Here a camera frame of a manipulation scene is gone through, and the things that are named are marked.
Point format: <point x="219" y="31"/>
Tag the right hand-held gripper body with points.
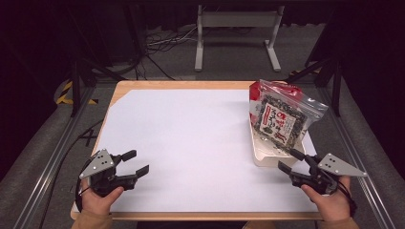
<point x="334" y="165"/>

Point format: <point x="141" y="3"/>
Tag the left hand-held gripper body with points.
<point x="98" y="163"/>

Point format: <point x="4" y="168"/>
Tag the beige compartment tray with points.
<point x="270" y="156"/>

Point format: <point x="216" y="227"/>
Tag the clear seaweed flake bag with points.
<point x="283" y="120"/>

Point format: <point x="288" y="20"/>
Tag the red seasoning packet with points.
<point x="254" y="92"/>

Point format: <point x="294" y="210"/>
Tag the person's left hand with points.
<point x="95" y="203"/>

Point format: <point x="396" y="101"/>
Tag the person's right hand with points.
<point x="331" y="206"/>

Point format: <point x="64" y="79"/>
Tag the white table mat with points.
<point x="191" y="143"/>

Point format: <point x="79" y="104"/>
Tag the black metal stand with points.
<point x="75" y="82"/>
<point x="336" y="89"/>

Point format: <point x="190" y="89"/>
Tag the yellow black hazard tape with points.
<point x="65" y="90"/>

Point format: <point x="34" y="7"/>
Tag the aluminium floor rail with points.
<point x="35" y="197"/>
<point x="371" y="194"/>

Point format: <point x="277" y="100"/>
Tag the white metal desk frame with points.
<point x="237" y="19"/>

